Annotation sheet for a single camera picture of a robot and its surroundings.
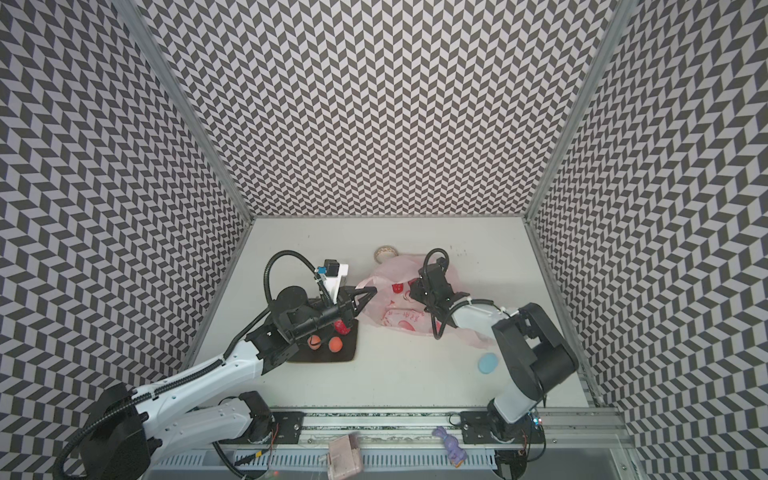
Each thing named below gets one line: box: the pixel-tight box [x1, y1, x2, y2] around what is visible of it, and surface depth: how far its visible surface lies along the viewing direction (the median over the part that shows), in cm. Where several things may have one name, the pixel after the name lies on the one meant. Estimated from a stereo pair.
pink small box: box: [327, 431, 363, 480], surface depth 66 cm
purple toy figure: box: [432, 426, 468, 467], surface depth 70 cm
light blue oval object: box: [477, 352, 499, 374], surface depth 85 cm
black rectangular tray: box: [288, 319, 359, 362], surface depth 85 cm
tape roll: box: [374, 245, 399, 264], surface depth 110 cm
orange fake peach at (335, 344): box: [328, 336, 343, 353], surface depth 84 cm
